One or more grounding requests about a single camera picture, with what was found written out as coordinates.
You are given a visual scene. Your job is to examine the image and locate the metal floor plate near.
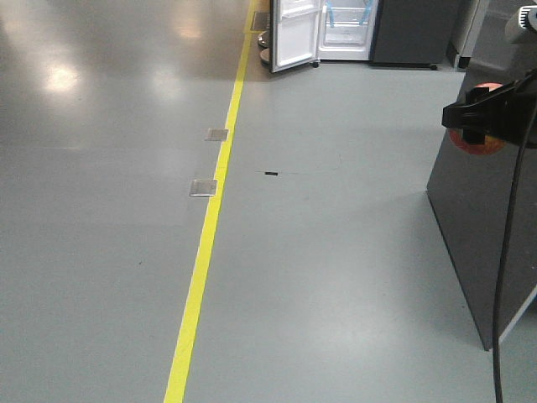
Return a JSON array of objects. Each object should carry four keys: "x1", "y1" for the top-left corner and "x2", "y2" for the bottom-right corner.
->
[{"x1": 189, "y1": 179, "x2": 218, "y2": 197}]

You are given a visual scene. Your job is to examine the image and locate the metal floor plate far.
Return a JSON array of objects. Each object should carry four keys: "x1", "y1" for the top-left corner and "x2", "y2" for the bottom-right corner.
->
[{"x1": 205, "y1": 128, "x2": 229, "y2": 142}]

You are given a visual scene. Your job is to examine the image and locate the metal floor plate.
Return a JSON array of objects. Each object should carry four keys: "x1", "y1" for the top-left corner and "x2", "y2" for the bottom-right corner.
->
[
  {"x1": 205, "y1": 128, "x2": 229, "y2": 142},
  {"x1": 189, "y1": 179, "x2": 218, "y2": 197}
]

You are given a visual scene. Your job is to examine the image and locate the chrome stanchion post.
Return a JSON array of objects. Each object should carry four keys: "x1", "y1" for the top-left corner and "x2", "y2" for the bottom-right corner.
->
[{"x1": 257, "y1": 30, "x2": 270, "y2": 49}]

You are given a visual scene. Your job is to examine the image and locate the dark grey cabinet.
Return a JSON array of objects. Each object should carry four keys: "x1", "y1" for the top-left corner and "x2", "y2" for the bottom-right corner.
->
[{"x1": 427, "y1": 52, "x2": 536, "y2": 349}]

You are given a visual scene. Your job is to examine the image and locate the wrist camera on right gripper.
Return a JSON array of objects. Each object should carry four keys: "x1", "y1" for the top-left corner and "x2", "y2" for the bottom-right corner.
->
[{"x1": 504, "y1": 5, "x2": 536, "y2": 44}]

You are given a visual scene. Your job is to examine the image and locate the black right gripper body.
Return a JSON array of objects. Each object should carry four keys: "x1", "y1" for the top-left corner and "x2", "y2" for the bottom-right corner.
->
[{"x1": 441, "y1": 69, "x2": 536, "y2": 148}]

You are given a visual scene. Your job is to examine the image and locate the red yellow apple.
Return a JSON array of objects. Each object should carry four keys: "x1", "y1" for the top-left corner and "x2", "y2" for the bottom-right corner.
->
[{"x1": 447, "y1": 82, "x2": 506, "y2": 155}]

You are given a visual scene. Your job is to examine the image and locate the matte silver stanchion post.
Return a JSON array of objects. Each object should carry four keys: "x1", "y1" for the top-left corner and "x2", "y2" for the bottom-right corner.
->
[{"x1": 259, "y1": 48, "x2": 271, "y2": 65}]

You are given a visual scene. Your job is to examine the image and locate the open fridge door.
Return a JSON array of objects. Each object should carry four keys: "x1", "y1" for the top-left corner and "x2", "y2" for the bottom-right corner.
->
[{"x1": 269, "y1": 0, "x2": 324, "y2": 73}]

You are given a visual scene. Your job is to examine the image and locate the white fridge interior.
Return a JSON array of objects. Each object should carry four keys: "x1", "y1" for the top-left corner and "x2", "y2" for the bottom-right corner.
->
[{"x1": 318, "y1": 0, "x2": 379, "y2": 61}]

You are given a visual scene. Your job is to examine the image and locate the black hanging cable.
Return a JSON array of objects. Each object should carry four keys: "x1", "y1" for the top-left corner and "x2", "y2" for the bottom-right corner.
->
[{"x1": 491, "y1": 104, "x2": 537, "y2": 403}]

